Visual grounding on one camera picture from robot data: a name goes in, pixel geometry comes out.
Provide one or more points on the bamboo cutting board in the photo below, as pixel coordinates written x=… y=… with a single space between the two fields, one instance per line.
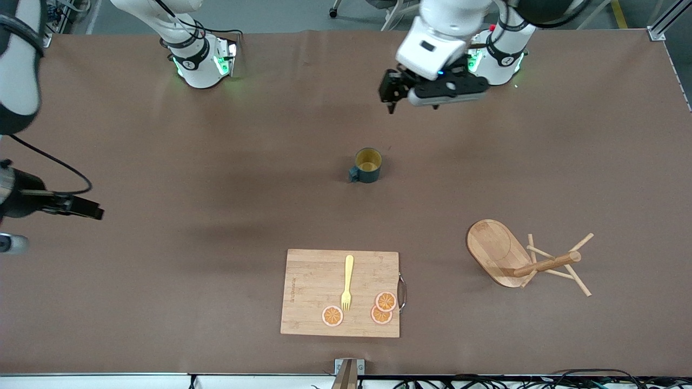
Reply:
x=313 y=292

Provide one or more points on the wooden mug tree rack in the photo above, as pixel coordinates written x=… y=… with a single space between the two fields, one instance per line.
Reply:
x=492 y=248

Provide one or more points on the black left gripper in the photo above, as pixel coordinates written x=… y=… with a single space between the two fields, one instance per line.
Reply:
x=398 y=85

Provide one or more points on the yellow plastic fork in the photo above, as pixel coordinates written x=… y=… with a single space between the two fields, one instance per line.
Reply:
x=348 y=270

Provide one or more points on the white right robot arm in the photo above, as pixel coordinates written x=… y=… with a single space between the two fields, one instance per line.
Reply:
x=197 y=70

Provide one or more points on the orange slice toy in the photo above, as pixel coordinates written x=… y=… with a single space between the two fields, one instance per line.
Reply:
x=379 y=317
x=386 y=301
x=332 y=316

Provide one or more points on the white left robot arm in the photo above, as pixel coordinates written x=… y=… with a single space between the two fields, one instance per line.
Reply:
x=432 y=38

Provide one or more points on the aluminium frame post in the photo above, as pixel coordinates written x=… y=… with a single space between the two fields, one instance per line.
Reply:
x=46 y=39
x=657 y=33

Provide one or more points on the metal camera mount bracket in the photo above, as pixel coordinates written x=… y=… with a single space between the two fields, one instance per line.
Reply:
x=348 y=373

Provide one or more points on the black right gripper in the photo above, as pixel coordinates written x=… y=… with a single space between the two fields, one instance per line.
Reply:
x=22 y=201

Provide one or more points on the dark teal mug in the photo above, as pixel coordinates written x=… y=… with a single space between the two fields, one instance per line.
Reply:
x=370 y=177

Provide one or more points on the grey chair base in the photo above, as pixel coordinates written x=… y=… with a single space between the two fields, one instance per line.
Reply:
x=388 y=19

